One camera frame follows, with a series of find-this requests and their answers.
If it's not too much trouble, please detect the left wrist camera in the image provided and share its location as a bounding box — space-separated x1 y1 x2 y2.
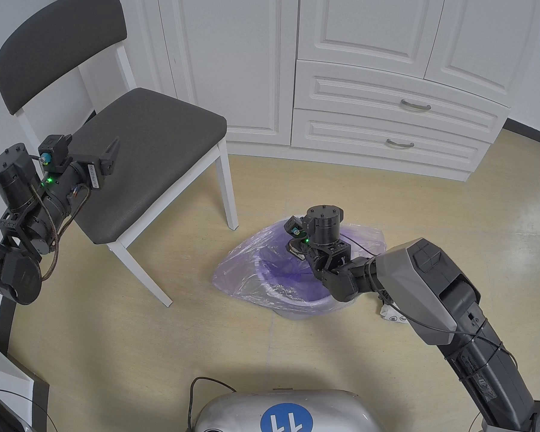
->
38 134 73 174

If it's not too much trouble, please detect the grey and white chair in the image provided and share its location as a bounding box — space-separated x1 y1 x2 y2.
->
0 0 239 308

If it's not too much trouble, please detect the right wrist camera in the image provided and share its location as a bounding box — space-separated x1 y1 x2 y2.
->
284 215 308 243

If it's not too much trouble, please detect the crumpled white paper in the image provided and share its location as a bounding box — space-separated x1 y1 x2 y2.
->
378 302 416 328

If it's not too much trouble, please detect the black braided cable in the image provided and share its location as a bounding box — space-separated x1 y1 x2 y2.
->
38 183 93 282

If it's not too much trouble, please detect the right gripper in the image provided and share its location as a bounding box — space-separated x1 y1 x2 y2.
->
289 240 316 262

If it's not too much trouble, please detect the white wardrobe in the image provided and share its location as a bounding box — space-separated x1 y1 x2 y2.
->
54 0 540 182

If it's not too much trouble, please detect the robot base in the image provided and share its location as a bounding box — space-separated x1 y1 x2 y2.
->
193 389 381 432

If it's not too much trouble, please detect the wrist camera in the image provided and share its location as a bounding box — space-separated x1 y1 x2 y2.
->
284 215 308 243
38 134 73 174

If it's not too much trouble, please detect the purple plastic bag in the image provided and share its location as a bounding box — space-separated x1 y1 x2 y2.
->
211 219 388 322

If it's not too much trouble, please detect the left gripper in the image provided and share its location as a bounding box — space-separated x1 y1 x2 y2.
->
49 136 121 197

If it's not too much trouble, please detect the white trash bin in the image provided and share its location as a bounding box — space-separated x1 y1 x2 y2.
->
256 241 357 322

